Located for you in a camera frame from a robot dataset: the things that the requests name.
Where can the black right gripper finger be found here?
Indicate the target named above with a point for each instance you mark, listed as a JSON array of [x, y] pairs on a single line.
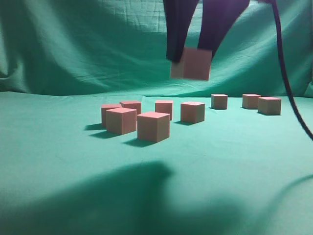
[[218, 16]]

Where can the pink cube column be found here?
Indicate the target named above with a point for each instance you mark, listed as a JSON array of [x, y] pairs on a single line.
[[164, 106], [106, 107], [219, 101], [192, 112], [153, 126], [195, 64], [269, 105], [250, 101], [132, 105]]

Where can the green cloth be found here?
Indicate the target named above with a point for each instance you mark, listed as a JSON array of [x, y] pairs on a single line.
[[238, 172]]

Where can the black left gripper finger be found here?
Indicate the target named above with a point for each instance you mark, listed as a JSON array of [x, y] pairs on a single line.
[[178, 14]]

